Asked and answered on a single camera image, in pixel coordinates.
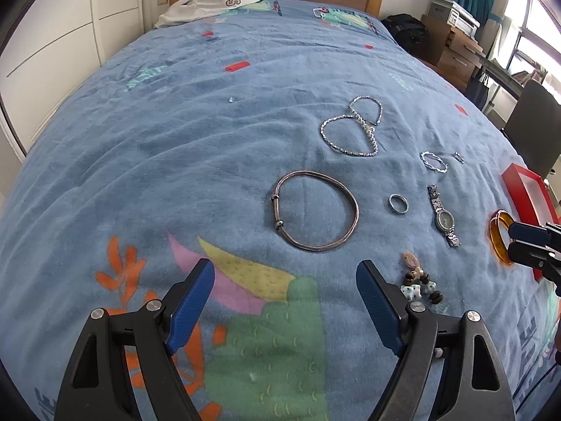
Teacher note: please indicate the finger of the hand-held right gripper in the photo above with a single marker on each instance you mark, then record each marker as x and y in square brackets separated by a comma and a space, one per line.
[526, 252]
[528, 231]

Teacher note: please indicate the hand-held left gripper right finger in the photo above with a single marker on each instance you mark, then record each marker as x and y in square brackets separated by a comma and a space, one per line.
[377, 302]

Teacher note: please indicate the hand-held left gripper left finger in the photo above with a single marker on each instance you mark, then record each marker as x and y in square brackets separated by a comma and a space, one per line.
[193, 307]

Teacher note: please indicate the amber bangle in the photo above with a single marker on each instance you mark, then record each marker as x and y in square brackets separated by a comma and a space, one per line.
[494, 239]

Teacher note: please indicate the red jewelry box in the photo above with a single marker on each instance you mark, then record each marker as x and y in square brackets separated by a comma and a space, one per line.
[515, 184]

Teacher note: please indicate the silver wristwatch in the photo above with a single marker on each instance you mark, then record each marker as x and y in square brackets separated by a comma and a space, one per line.
[445, 220]

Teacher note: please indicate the black chair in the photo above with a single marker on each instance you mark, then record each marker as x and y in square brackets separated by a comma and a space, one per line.
[532, 118]

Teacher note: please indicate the dark hanging bag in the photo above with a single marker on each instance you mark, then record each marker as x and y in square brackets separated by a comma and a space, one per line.
[477, 90]

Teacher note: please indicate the printed blue blanket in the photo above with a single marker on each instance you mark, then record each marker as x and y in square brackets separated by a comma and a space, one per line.
[184, 149]

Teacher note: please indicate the glass desk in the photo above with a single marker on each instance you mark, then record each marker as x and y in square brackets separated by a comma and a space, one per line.
[502, 72]

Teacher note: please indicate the wooden drawer cabinet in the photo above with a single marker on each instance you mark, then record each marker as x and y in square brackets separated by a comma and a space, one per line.
[453, 55]

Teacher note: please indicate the window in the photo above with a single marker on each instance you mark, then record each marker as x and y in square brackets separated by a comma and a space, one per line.
[532, 22]

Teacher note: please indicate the white printer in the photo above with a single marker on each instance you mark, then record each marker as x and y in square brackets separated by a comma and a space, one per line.
[456, 15]

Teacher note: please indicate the black backpack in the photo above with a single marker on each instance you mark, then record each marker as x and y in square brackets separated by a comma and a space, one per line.
[405, 28]

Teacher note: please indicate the white garment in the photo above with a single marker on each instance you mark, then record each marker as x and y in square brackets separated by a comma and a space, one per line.
[197, 8]

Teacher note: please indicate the white wardrobe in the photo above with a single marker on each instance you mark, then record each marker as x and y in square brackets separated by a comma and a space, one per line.
[65, 30]

